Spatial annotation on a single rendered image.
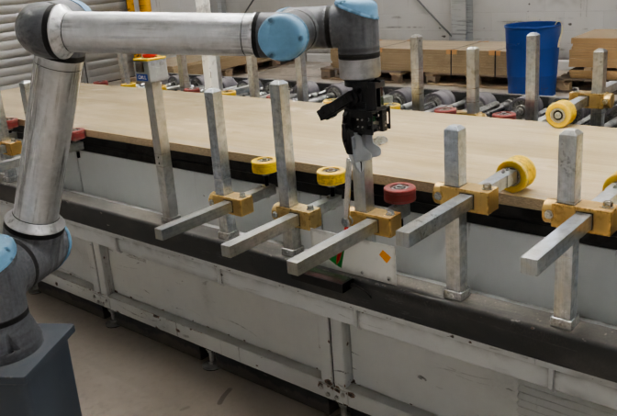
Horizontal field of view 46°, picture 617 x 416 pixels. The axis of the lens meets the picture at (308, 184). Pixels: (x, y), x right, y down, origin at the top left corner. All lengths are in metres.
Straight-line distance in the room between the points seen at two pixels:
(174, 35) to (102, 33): 0.16
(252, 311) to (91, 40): 1.30
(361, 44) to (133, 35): 0.47
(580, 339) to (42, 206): 1.28
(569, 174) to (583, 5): 7.62
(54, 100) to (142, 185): 1.01
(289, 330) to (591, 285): 1.08
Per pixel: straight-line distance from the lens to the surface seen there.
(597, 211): 1.48
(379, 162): 2.08
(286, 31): 1.43
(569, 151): 1.48
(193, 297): 2.82
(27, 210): 1.94
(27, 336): 1.92
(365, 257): 1.80
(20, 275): 1.89
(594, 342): 1.58
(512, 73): 7.55
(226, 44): 1.48
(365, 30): 1.55
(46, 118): 1.84
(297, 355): 2.52
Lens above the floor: 1.46
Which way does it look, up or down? 17 degrees down
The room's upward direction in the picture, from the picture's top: 4 degrees counter-clockwise
